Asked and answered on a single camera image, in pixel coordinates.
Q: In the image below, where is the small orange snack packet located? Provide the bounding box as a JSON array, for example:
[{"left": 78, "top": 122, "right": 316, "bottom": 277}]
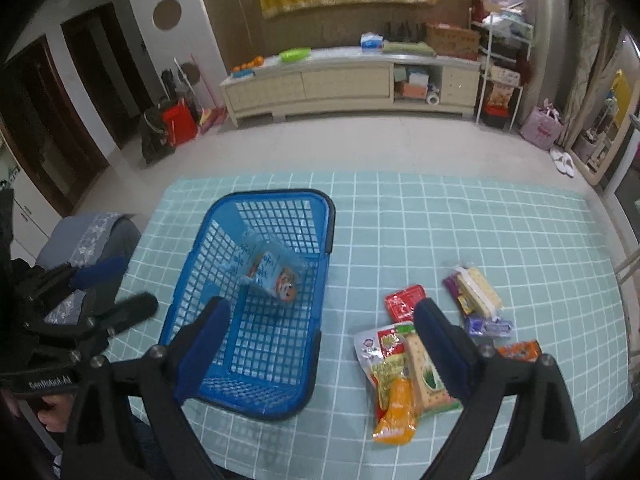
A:
[{"left": 497, "top": 340, "right": 543, "bottom": 363}]

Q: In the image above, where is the person's left hand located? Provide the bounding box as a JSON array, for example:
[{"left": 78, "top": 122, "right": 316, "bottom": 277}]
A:
[{"left": 37, "top": 392, "right": 76, "bottom": 433}]

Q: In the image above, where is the red snack packet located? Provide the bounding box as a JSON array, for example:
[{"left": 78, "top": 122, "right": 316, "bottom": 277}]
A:
[{"left": 384, "top": 283, "right": 428, "bottom": 323}]

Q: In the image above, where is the teal checked tablecloth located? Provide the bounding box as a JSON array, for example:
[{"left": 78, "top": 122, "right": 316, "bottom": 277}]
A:
[{"left": 102, "top": 171, "right": 632, "bottom": 480}]

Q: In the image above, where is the cream low cabinet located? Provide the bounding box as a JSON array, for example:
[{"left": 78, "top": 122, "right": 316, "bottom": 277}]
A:
[{"left": 220, "top": 46, "right": 482, "bottom": 128}]

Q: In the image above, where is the purple snack packet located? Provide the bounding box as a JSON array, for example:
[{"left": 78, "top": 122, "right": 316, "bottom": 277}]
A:
[{"left": 465, "top": 314, "right": 517, "bottom": 341}]

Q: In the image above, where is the clear blue-white snack packet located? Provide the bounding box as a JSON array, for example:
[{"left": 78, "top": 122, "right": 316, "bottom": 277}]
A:
[{"left": 237, "top": 230, "right": 306, "bottom": 306}]

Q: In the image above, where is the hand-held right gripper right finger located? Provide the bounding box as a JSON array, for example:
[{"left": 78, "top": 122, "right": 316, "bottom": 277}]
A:
[{"left": 412, "top": 297, "right": 586, "bottom": 480}]

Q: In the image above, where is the black bag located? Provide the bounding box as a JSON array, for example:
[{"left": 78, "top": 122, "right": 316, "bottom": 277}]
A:
[{"left": 139, "top": 106, "right": 176, "bottom": 165}]

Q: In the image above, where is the white cupboard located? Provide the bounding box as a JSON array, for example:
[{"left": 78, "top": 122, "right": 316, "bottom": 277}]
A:
[{"left": 0, "top": 150, "right": 48, "bottom": 261}]

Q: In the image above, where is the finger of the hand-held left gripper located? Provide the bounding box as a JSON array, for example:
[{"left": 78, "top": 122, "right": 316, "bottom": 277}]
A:
[
  {"left": 22, "top": 291, "right": 159, "bottom": 357},
  {"left": 20, "top": 256, "right": 129, "bottom": 307}
]

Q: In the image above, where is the red handled broom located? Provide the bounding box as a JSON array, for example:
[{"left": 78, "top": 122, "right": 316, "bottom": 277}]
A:
[{"left": 191, "top": 52, "right": 228, "bottom": 133}]

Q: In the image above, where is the patterned curtain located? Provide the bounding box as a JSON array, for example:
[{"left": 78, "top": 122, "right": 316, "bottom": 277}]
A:
[{"left": 565, "top": 0, "right": 621, "bottom": 146}]

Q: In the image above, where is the round brown wall disc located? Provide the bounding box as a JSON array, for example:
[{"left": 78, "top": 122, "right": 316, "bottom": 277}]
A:
[{"left": 152, "top": 0, "right": 183, "bottom": 31}]

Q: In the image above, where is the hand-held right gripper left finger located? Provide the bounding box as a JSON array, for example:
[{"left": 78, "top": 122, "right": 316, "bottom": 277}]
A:
[{"left": 62, "top": 296, "right": 232, "bottom": 480}]

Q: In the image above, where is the blue plastic basket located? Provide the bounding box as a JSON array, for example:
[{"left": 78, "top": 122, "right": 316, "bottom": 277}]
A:
[{"left": 159, "top": 188, "right": 337, "bottom": 422}]

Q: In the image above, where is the white and green snack packet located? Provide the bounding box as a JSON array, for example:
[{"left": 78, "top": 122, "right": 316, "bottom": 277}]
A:
[{"left": 353, "top": 324, "right": 416, "bottom": 411}]

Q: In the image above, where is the cream framed standing mirror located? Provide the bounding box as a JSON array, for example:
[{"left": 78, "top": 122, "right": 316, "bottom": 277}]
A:
[{"left": 570, "top": 25, "right": 640, "bottom": 188}]

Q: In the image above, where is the brown cardboard box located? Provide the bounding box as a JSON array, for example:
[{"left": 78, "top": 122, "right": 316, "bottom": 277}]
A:
[{"left": 425, "top": 22, "right": 482, "bottom": 61}]

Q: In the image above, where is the grey covered chair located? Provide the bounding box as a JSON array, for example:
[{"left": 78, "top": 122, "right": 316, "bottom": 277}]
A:
[{"left": 35, "top": 212, "right": 143, "bottom": 321}]

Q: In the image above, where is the dark wooden door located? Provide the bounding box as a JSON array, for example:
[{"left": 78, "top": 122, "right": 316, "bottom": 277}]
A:
[
  {"left": 61, "top": 2, "right": 153, "bottom": 151},
  {"left": 0, "top": 35, "right": 108, "bottom": 216}
]

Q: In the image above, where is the pair of white slippers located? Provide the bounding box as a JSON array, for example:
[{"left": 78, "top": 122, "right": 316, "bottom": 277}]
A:
[{"left": 550, "top": 149, "right": 578, "bottom": 178}]

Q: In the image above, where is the red bag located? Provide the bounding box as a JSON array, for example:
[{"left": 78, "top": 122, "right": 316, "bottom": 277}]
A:
[{"left": 161, "top": 100, "right": 200, "bottom": 147}]

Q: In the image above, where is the pink bag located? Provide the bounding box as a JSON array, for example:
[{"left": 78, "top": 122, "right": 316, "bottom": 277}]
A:
[{"left": 520, "top": 105, "right": 565, "bottom": 151}]

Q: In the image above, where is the silver standing air conditioner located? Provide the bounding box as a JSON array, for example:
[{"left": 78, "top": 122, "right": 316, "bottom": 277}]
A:
[{"left": 532, "top": 0, "right": 576, "bottom": 111}]

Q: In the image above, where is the white metal shelf rack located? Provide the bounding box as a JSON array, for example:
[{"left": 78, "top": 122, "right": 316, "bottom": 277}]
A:
[{"left": 470, "top": 0, "right": 533, "bottom": 131}]

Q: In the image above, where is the green cushion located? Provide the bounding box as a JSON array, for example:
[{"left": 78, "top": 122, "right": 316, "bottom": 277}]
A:
[{"left": 381, "top": 41, "right": 436, "bottom": 57}]

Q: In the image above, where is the yellow wafer packet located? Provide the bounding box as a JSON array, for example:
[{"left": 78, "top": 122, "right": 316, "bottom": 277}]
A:
[{"left": 442, "top": 265, "right": 505, "bottom": 318}]

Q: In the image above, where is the plate of oranges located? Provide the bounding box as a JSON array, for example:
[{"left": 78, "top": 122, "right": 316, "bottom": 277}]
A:
[{"left": 231, "top": 56, "right": 265, "bottom": 77}]

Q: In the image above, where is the white handled mop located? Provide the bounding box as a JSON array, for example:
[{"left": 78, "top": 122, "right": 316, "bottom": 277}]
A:
[{"left": 173, "top": 56, "right": 200, "bottom": 113}]

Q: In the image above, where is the green cracker packet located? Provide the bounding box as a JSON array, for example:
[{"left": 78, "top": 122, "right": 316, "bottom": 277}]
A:
[{"left": 402, "top": 332, "right": 463, "bottom": 416}]

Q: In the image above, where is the large orange snack packet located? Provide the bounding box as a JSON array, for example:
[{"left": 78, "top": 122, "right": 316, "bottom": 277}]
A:
[{"left": 372, "top": 377, "right": 418, "bottom": 447}]

